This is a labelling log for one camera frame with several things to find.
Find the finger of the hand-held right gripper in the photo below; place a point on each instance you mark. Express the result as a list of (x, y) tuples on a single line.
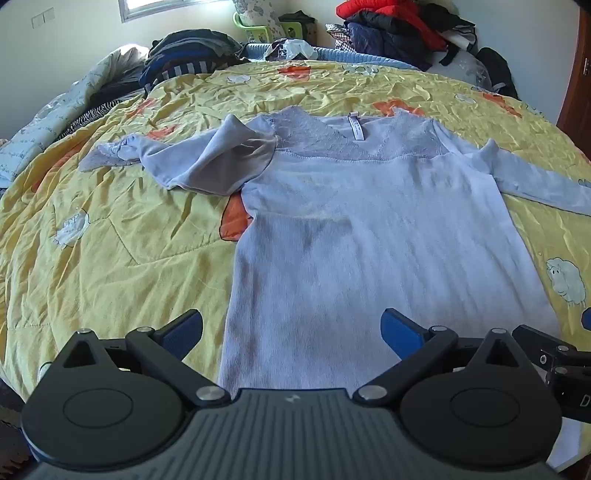
[(545, 350), (582, 319)]

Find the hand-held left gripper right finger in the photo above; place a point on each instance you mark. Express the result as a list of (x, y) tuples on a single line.
[(399, 332)]

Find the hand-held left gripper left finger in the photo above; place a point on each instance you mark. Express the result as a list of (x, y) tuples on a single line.
[(187, 330)]

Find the light purple long-sleeve top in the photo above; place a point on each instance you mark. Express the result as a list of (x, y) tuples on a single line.
[(360, 230)]

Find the pile of dark clothes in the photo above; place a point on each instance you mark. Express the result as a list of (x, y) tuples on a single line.
[(184, 50)]

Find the yellow carrot print blanket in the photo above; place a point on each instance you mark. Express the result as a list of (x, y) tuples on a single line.
[(115, 258)]

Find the brown wooden door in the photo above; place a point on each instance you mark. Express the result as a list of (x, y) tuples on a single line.
[(579, 92)]

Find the black and white striped cloth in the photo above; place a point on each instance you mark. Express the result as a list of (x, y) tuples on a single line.
[(87, 115)]

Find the white printed quilt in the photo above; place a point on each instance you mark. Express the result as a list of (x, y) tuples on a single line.
[(41, 120)]

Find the black backpack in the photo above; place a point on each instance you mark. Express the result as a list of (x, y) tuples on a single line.
[(496, 69)]

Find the clear plastic bag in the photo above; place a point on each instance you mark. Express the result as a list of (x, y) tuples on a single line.
[(461, 64)]

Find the blue knitted blanket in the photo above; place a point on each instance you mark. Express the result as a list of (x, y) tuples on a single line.
[(351, 57)]

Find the navy blue jacket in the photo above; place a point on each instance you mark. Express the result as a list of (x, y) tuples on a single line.
[(383, 46)]

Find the checkered cloth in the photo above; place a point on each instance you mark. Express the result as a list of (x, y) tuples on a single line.
[(339, 37)]

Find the white plastic bag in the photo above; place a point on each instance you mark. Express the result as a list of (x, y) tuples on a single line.
[(295, 48)]

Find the green plastic chair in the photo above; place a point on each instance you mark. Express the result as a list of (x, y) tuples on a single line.
[(254, 28)]

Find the black jacket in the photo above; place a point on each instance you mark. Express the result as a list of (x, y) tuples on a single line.
[(443, 18)]

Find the green plastic stool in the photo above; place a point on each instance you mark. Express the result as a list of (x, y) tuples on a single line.
[(295, 31)]

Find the floral pillow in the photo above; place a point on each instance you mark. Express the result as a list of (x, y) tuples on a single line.
[(258, 14)]

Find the window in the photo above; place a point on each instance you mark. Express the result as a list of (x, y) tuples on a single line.
[(138, 5)]

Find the wall switch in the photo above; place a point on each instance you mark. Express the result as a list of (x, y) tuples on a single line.
[(42, 19)]

